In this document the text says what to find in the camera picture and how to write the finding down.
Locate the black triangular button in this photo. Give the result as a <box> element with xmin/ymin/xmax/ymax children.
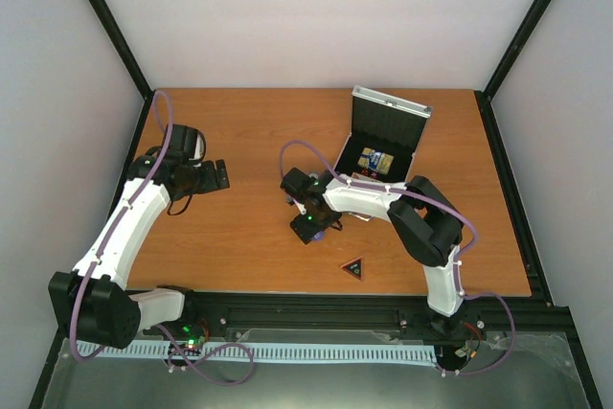
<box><xmin>340</xmin><ymin>258</ymin><xmax>363</xmax><ymax>281</ymax></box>

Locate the blue Texas Hold'em card box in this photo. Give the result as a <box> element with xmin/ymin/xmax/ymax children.
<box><xmin>358</xmin><ymin>148</ymin><xmax>394</xmax><ymax>174</ymax></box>

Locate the aluminium poker case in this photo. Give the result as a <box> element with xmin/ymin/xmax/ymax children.
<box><xmin>332</xmin><ymin>86</ymin><xmax>434</xmax><ymax>223</ymax></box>

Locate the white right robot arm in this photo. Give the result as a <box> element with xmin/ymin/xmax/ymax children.
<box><xmin>280</xmin><ymin>168</ymin><xmax>465</xmax><ymax>317</ymax></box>

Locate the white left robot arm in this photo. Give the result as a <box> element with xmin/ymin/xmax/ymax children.
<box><xmin>48</xmin><ymin>125</ymin><xmax>230</xmax><ymax>351</ymax></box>

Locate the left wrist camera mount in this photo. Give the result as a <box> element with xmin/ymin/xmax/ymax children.
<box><xmin>191</xmin><ymin>132</ymin><xmax>206</xmax><ymax>164</ymax></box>

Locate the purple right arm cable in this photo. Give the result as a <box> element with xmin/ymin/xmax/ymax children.
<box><xmin>279</xmin><ymin>140</ymin><xmax>516</xmax><ymax>376</ymax></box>

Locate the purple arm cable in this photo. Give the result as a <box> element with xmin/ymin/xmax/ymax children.
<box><xmin>279</xmin><ymin>140</ymin><xmax>516</xmax><ymax>376</ymax></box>
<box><xmin>69</xmin><ymin>88</ymin><xmax>176</xmax><ymax>362</ymax></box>

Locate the light blue cable duct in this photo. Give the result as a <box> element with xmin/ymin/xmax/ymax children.
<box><xmin>77</xmin><ymin>339</ymin><xmax>437</xmax><ymax>367</ymax></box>

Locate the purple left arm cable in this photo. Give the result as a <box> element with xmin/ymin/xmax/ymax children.
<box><xmin>69</xmin><ymin>88</ymin><xmax>176</xmax><ymax>362</ymax></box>

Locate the black aluminium frame rail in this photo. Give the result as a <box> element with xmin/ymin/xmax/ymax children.
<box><xmin>491</xmin><ymin>0</ymin><xmax>612</xmax><ymax>407</ymax></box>

